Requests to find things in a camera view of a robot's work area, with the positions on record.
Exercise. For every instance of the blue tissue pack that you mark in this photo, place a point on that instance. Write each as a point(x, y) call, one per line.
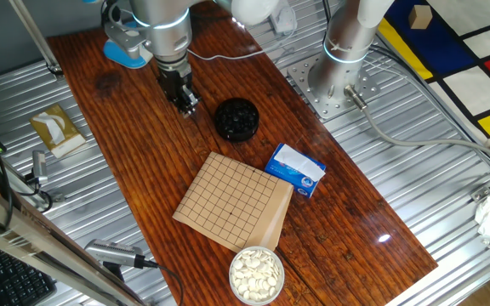
point(296, 170)

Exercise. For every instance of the colourful block pattern cloth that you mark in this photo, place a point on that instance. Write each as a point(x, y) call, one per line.
point(474, 89)

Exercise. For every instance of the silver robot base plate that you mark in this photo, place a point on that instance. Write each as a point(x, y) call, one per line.
point(300, 81)

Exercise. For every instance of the black keyboard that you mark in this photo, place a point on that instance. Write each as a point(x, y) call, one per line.
point(11, 278)

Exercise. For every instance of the silver ribbed camera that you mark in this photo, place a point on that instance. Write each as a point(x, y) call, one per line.
point(113, 253)

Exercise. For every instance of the small grey camera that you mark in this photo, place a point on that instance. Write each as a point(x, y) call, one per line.
point(39, 166)

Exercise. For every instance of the slim aluminium post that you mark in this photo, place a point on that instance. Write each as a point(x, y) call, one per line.
point(36, 38)

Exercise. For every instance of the wide aluminium frame beam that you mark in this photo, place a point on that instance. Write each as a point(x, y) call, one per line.
point(36, 242)

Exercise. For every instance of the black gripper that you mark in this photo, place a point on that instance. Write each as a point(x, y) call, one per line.
point(176, 83)

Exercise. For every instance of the yellow tissue pack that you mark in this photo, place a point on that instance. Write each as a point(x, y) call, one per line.
point(58, 132)

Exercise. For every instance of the white power strip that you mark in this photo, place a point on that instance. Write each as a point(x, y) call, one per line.
point(285, 21)

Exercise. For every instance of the tan go board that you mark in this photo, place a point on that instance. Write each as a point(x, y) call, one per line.
point(228, 200)

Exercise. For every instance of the black bowl of black stones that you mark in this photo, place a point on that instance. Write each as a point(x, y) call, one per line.
point(236, 120)

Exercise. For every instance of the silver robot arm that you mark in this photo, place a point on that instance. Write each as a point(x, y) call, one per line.
point(338, 64)

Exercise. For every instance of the small wooden cube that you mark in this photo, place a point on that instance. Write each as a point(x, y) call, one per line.
point(420, 17)

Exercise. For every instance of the white bowl of white stones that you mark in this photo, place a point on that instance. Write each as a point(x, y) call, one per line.
point(256, 276)

